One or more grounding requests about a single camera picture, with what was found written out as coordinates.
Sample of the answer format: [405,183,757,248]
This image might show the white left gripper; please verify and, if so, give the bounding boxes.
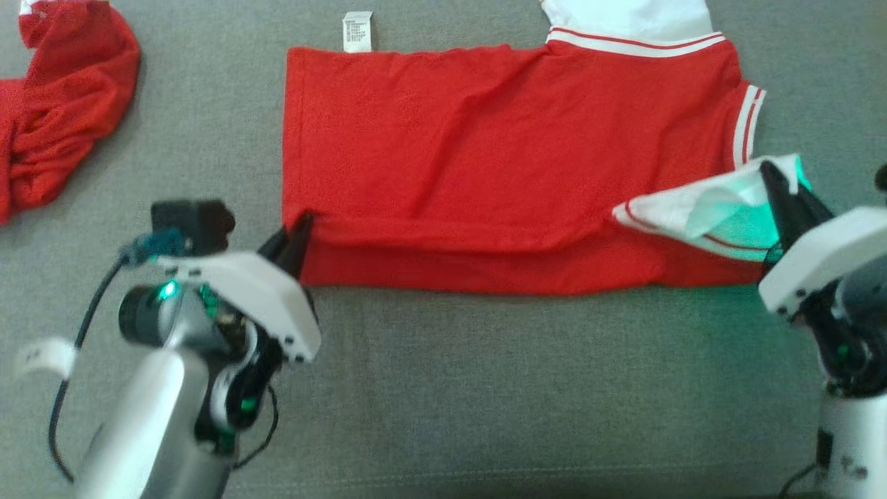
[156,211,322,363]

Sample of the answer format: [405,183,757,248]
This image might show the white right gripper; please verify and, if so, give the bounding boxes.
[757,160,887,319]

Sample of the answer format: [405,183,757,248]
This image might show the red shirt with white striped trim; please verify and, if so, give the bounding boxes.
[281,0,813,297]

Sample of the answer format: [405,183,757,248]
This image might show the red shorts with white waistband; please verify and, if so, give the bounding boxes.
[0,0,141,224]

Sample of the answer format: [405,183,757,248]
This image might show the large grey fabric sofa seat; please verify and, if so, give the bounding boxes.
[0,0,887,499]

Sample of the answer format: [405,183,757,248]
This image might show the black cable with blue plug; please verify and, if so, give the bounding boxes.
[47,230,188,482]

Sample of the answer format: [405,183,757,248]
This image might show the white paper cable tag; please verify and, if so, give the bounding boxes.
[14,338,77,380]

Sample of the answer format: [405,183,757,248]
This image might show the thin black cable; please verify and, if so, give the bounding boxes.
[778,463,822,499]

